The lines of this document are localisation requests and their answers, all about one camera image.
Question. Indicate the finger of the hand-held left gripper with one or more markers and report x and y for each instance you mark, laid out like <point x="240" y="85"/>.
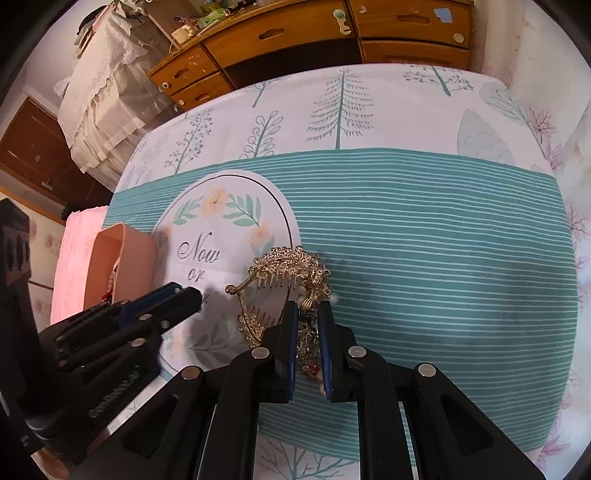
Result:
<point x="138" y="305"/>
<point x="184" y="302"/>

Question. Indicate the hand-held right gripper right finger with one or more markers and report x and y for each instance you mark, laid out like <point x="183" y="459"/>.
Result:
<point x="325" y="355"/>

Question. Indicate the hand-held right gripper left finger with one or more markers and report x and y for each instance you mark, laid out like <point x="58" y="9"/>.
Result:
<point x="288" y="355"/>

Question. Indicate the pink box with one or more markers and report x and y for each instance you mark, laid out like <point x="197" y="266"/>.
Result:
<point x="134" y="258"/>

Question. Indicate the gold hair comb with dangles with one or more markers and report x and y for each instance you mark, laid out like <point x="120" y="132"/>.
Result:
<point x="251" y="323"/>

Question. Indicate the pink blanket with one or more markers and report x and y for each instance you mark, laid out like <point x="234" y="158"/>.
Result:
<point x="74" y="258"/>

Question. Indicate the brown wooden door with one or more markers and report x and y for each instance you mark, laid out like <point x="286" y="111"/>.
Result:
<point x="41" y="152"/>

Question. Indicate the white lace cover cloth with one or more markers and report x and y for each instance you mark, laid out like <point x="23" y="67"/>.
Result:
<point x="111" y="101"/>

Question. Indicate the small wooden desk drawer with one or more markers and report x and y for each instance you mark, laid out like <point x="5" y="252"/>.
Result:
<point x="201" y="92"/>
<point x="184" y="69"/>

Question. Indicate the wide wooden desk drawer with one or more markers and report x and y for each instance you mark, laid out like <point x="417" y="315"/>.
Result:
<point x="277" y="39"/>

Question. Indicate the wooden desk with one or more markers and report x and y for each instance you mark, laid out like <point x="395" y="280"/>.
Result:
<point x="286" y="41"/>

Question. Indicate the green box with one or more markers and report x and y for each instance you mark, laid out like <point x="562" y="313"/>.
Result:
<point x="213" y="18"/>

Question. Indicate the shallow wooden desk drawer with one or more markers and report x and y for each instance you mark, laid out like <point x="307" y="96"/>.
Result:
<point x="415" y="54"/>

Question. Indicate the wooden drawer with blue sticker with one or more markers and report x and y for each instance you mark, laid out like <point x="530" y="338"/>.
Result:
<point x="406" y="21"/>

